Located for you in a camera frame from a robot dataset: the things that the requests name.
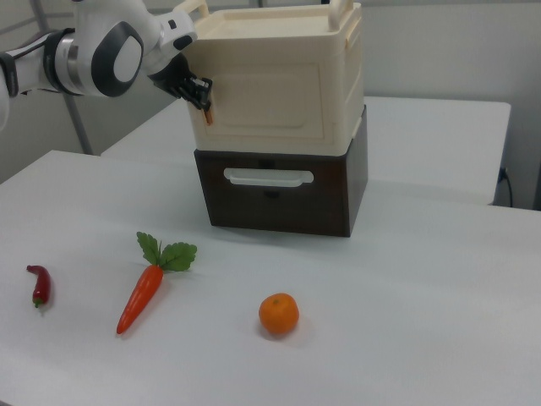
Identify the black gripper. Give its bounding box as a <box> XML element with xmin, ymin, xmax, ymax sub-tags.
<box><xmin>147</xmin><ymin>54</ymin><xmax>214</xmax><ymax>112</ymax></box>

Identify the cream cabinet door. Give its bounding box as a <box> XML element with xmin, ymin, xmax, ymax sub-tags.
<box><xmin>187</xmin><ymin>63</ymin><xmax>329</xmax><ymax>143</ymax></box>

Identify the cream plastic cabinet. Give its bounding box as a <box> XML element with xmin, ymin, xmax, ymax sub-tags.
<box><xmin>176</xmin><ymin>0</ymin><xmax>365</xmax><ymax>156</ymax></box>

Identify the grey metal pole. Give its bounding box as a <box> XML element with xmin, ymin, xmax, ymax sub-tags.
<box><xmin>63</xmin><ymin>93</ymin><xmax>95</xmax><ymax>156</ymax></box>

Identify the dark brown drawer box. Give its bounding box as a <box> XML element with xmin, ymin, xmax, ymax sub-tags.
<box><xmin>194</xmin><ymin>103</ymin><xmax>369</xmax><ymax>239</ymax></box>

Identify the orange toy carrot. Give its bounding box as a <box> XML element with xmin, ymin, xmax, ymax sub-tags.
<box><xmin>116</xmin><ymin>231</ymin><xmax>199</xmax><ymax>336</ymax></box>

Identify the toy orange fruit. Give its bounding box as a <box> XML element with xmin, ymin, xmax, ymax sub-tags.
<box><xmin>258</xmin><ymin>292</ymin><xmax>301</xmax><ymax>336</ymax></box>

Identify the red toy chili pepper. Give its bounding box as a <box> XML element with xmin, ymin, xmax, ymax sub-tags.
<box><xmin>25</xmin><ymin>264</ymin><xmax>52</xmax><ymax>309</ymax></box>

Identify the white drawer handle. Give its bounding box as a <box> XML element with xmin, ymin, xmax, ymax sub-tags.
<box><xmin>222</xmin><ymin>167</ymin><xmax>315</xmax><ymax>188</ymax></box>

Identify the black plug with cable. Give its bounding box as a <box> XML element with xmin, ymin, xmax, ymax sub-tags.
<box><xmin>498</xmin><ymin>167</ymin><xmax>515</xmax><ymax>208</ymax></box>

